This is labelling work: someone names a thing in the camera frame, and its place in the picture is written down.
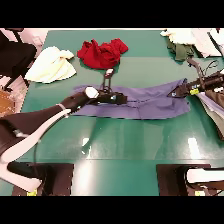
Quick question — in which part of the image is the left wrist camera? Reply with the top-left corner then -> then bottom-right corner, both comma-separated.
99,68 -> 116,94

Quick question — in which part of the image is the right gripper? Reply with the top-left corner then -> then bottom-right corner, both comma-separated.
177,80 -> 203,98

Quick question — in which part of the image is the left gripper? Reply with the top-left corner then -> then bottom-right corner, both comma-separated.
97,91 -> 129,105

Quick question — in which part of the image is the cream garment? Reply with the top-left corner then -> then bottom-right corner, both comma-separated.
24,46 -> 78,84

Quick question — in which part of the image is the purple shirt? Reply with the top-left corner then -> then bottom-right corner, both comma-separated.
71,78 -> 191,121

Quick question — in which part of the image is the white garment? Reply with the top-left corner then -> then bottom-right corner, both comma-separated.
159,28 -> 224,59

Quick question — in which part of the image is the black office chair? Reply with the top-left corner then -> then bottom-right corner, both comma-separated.
0,28 -> 38,92

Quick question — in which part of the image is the dark green garment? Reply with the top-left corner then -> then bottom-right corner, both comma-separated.
166,39 -> 197,63

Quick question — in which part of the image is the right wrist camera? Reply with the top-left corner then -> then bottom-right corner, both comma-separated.
186,56 -> 205,82

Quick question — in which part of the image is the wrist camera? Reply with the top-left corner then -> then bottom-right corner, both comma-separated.
186,56 -> 205,82
99,68 -> 116,94

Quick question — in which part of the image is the red garment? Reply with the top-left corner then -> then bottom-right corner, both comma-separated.
76,38 -> 130,70

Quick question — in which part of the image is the pale grey garment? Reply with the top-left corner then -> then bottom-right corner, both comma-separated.
196,91 -> 224,122

